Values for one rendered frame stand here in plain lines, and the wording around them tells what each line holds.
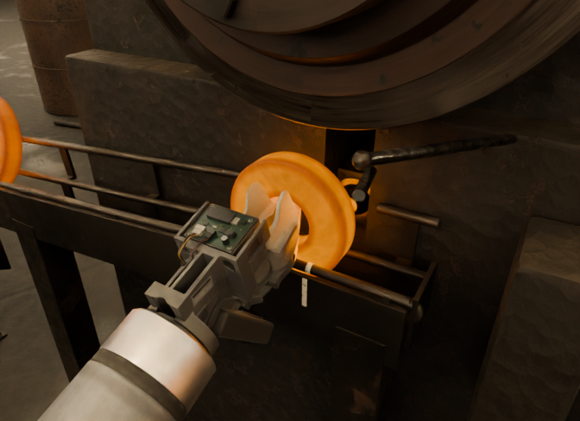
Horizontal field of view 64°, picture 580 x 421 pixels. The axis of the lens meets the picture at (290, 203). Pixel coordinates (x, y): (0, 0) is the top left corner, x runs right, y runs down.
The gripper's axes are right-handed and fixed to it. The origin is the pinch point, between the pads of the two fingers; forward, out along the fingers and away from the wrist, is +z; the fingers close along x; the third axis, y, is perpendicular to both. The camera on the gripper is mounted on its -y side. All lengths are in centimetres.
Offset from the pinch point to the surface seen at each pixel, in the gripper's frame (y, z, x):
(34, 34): -64, 122, 254
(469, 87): 17.7, 1.1, -17.7
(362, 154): 17.3, -8.5, -13.1
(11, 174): -12, -3, 60
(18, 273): -81, 1, 123
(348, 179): -2.4, 8.6, -3.4
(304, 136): 4.1, 7.2, 1.4
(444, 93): 17.0, 0.9, -15.9
